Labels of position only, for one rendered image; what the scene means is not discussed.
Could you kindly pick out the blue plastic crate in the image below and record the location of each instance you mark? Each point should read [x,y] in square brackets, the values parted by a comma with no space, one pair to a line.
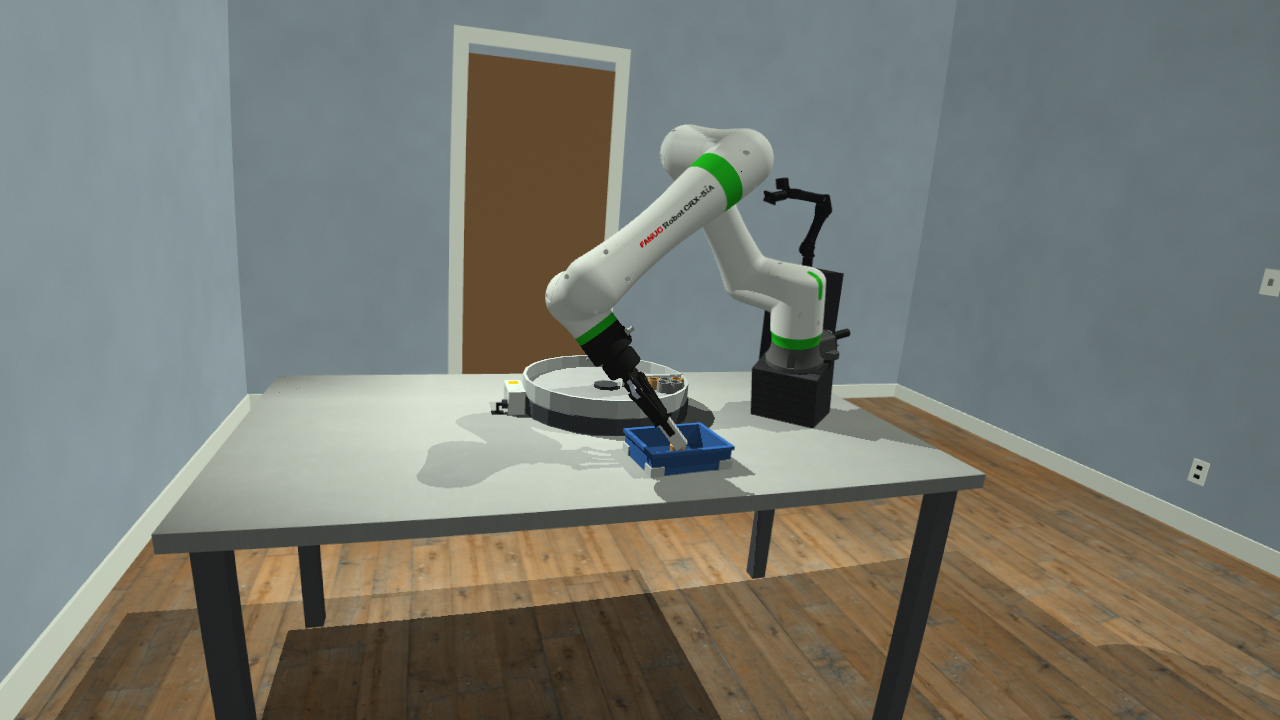
[705,450]

